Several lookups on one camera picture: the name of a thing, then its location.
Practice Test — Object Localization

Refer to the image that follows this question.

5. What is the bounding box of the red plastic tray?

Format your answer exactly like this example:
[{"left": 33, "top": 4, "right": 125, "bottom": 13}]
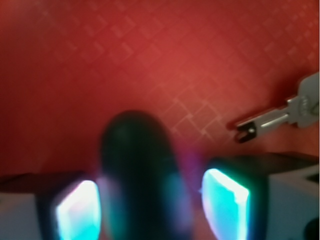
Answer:
[{"left": 0, "top": 0, "right": 320, "bottom": 240}]

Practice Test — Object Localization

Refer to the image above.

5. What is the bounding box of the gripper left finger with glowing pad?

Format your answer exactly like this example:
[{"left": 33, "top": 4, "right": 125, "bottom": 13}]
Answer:
[{"left": 0, "top": 171, "right": 101, "bottom": 240}]

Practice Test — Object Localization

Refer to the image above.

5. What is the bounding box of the silver key with square head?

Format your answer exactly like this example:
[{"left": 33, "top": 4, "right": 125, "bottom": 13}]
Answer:
[{"left": 227, "top": 72, "right": 320, "bottom": 144}]

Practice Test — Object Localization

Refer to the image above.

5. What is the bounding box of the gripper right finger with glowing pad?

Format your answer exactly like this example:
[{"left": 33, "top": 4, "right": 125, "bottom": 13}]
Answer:
[{"left": 201, "top": 152, "right": 320, "bottom": 240}]

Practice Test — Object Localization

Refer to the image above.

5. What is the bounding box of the dark green plastic pickle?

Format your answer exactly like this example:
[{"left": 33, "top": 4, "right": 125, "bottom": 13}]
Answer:
[{"left": 98, "top": 110, "right": 192, "bottom": 240}]

